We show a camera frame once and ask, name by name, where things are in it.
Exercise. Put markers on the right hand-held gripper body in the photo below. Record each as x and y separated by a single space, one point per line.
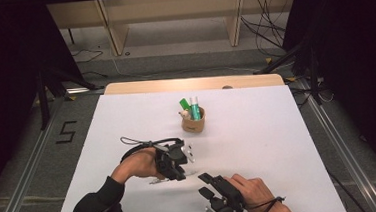
227 196

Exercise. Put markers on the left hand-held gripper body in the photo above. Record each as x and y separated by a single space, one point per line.
171 157

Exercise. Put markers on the clear ballpoint pen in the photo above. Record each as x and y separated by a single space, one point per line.
190 173

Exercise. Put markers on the tan pen holder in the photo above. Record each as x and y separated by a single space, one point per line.
192 125

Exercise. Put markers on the green and white glue stick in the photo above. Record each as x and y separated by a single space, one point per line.
195 110

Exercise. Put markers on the green highlighter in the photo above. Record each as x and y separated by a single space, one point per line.
185 104

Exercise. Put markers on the person's right hand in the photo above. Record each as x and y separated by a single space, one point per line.
253 190

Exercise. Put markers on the person's left hand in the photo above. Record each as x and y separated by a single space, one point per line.
136 164

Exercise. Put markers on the small cream rounded object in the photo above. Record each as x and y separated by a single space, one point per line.
185 114

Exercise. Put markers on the wooden table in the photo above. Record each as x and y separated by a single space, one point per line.
174 85

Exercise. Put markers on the black tripod stand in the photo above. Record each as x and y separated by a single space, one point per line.
43 96
312 70

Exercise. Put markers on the wooden shelf unit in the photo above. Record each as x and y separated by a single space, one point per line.
169 10

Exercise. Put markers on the black curtain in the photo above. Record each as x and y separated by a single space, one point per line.
356 57
4 82

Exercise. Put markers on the aluminium floor rail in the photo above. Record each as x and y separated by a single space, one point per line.
343 158
21 188

